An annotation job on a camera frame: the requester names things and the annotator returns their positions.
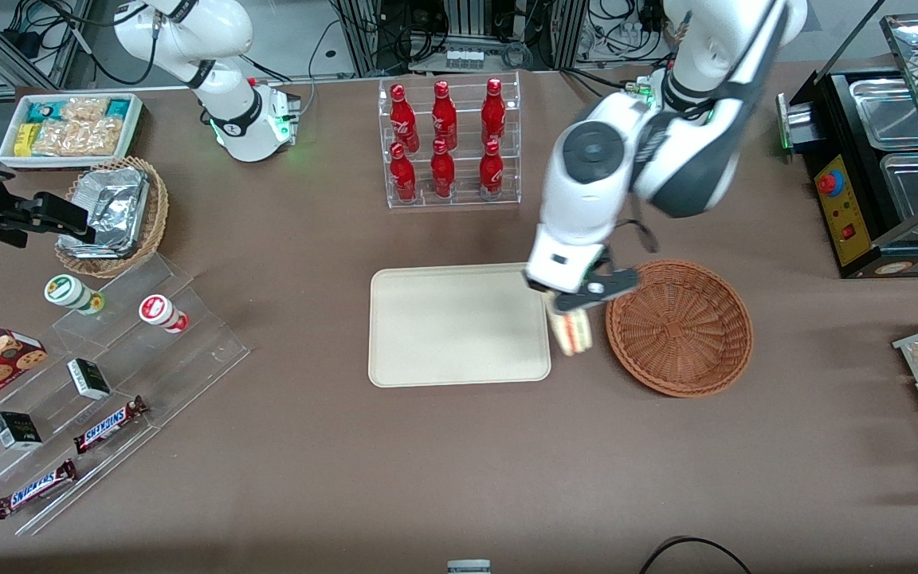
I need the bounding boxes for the triangular sandwich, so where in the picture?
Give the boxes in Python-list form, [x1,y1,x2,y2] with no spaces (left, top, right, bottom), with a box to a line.
[547,308,594,357]

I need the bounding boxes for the brown wicker basket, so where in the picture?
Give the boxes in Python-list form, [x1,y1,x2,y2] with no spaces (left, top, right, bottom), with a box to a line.
[605,259,754,399]

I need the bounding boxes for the light tan wicker basket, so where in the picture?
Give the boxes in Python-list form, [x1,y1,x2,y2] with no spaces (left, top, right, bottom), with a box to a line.
[55,156,170,279]

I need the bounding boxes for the cream plastic tray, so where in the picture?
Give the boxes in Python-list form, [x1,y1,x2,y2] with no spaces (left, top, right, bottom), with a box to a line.
[368,262,552,389]

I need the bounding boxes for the aluminium foil container stack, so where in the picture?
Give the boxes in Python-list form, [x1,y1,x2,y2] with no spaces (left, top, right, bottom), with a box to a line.
[58,166,151,258]

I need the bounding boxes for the green lid yogurt cup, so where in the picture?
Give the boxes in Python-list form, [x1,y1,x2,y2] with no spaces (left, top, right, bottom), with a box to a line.
[44,274,105,316]

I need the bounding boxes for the large clear cracker bag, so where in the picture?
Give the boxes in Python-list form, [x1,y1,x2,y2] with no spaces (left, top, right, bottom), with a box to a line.
[33,118,124,157]

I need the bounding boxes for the small clear cracker bag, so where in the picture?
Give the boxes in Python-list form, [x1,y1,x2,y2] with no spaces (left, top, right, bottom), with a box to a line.
[61,96,112,122]

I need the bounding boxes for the red cola bottle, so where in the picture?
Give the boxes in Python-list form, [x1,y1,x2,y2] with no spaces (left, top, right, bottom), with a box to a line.
[390,83,420,152]
[431,80,458,151]
[430,139,457,199]
[479,139,505,200]
[390,142,418,203]
[481,77,507,146]

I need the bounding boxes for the white rectangular snack bin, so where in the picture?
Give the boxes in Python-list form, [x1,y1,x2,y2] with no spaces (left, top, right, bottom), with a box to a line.
[0,92,143,171]

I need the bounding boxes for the red lid yogurt cup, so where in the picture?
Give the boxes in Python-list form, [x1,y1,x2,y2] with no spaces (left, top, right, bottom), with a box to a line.
[138,294,190,334]

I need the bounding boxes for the small black carton box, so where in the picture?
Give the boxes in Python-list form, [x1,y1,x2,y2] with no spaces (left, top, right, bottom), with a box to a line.
[66,358,112,401]
[0,411,44,451]

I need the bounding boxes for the clear acrylic bottle rack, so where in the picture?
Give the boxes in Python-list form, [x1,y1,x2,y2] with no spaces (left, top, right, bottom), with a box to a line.
[378,72,522,210]

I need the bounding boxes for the clear acrylic step display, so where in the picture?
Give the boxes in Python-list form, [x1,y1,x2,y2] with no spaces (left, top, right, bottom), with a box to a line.
[0,254,251,537]

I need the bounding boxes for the Snickers chocolate bar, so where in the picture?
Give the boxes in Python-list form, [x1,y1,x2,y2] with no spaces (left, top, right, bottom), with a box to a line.
[73,396,149,455]
[0,459,78,521]

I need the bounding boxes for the black hot dog machine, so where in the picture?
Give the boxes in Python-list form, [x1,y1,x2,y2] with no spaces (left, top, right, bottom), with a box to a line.
[776,12,918,280]

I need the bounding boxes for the black cable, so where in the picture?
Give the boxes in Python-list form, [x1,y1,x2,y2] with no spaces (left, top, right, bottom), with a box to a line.
[638,537,753,574]

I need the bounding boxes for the aluminium profile frame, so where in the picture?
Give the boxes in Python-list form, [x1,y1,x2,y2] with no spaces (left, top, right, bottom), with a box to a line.
[331,0,587,77]

